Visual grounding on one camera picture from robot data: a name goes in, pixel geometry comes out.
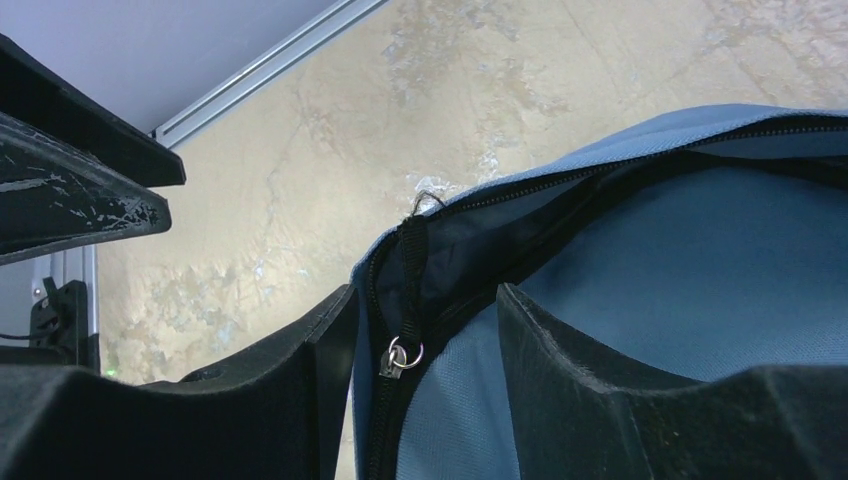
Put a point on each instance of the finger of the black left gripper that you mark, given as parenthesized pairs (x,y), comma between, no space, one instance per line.
(33,94)
(55,197)

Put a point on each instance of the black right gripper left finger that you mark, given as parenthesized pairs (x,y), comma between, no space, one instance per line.
(274,410)

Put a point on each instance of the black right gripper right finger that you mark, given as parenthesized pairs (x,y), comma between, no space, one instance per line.
(582,410)

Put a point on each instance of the blue student backpack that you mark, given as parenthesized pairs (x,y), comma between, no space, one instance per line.
(703,242)

